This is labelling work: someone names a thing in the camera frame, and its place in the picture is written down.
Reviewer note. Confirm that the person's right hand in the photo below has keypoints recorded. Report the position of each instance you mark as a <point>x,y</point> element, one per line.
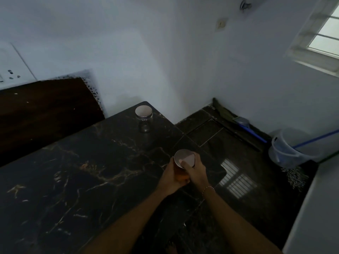
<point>197,173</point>

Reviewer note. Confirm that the person's left hand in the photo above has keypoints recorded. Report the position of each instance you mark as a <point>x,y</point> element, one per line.
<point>169,179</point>

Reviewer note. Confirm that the person's left fingers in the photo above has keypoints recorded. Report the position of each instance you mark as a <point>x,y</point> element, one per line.
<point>182,179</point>

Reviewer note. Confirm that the person's right thumb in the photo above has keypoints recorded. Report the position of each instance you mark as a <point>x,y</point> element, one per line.
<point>185,163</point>

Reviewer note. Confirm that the glass jar with amber contents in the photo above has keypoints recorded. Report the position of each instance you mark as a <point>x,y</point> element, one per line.
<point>184,162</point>

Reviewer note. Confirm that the person's left forearm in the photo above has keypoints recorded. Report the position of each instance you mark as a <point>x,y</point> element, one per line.
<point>128,224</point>

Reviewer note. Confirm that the person's right forearm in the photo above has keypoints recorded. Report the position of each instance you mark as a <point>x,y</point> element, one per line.
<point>235,224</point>

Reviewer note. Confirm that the empty glass jar, steel lid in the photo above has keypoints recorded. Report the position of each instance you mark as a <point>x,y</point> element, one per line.
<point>144,117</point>

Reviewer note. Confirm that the dark green cloth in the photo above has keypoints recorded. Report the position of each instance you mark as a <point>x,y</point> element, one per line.
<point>223,111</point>

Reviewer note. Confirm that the grey plastic bucket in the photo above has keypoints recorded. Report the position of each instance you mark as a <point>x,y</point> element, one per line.
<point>290,149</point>

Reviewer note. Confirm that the dark wooden board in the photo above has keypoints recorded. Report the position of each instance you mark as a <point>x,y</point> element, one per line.
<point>47,116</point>

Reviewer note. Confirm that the white-framed window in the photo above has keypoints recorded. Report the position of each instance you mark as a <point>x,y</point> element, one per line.
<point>316,34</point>

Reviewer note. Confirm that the metal wall fixture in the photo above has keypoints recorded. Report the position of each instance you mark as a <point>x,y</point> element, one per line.
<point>245,4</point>

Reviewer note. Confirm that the white wall socket panel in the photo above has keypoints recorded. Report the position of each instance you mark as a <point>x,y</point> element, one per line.
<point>14,64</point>

